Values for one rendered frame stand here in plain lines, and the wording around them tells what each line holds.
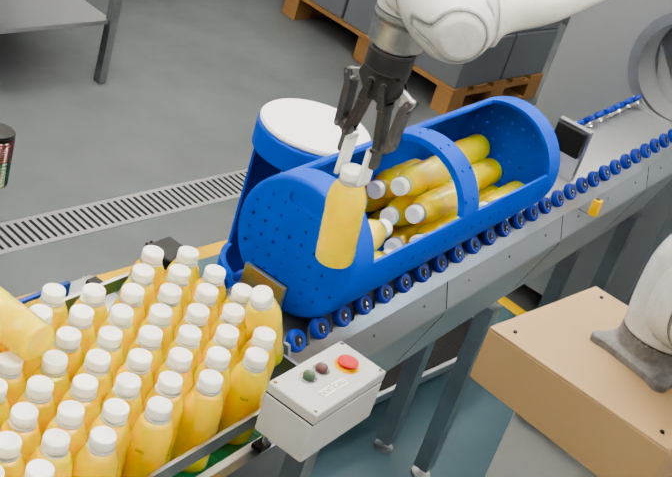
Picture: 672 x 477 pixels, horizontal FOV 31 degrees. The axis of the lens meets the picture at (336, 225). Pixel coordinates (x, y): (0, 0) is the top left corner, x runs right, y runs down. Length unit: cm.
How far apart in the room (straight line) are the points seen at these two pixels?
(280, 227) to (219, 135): 282
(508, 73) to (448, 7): 469
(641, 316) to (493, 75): 399
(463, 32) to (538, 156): 138
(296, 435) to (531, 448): 61
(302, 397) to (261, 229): 51
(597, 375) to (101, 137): 303
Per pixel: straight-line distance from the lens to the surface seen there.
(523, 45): 627
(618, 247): 416
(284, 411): 193
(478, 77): 606
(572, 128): 335
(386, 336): 257
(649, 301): 224
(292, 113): 296
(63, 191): 446
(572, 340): 230
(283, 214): 229
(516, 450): 241
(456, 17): 160
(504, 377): 224
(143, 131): 499
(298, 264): 230
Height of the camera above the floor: 225
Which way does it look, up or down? 29 degrees down
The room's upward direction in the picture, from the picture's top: 18 degrees clockwise
